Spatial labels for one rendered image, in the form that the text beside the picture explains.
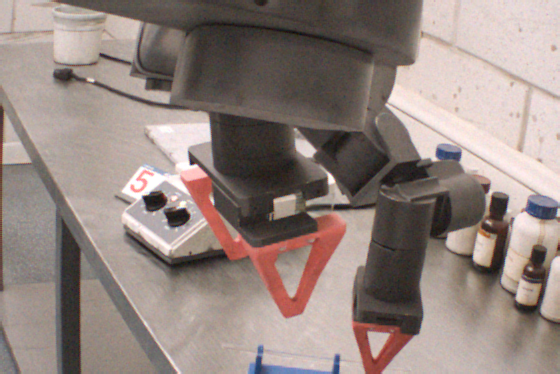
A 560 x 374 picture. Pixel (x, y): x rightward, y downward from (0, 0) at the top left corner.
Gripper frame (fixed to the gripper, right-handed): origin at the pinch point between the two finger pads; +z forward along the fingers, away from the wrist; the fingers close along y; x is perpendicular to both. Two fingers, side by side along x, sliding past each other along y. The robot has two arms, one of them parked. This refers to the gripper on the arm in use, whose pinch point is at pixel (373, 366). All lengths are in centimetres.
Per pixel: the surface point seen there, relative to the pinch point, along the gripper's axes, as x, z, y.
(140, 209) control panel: 30.6, -0.4, 32.8
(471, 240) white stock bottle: -15.4, 0.5, 40.0
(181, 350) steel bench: 20.4, 3.2, 3.5
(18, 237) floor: 97, 79, 185
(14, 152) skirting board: 121, 75, 251
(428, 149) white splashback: -11, -2, 73
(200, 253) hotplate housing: 21.4, 2.3, 27.5
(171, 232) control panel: 25.3, -0.4, 26.7
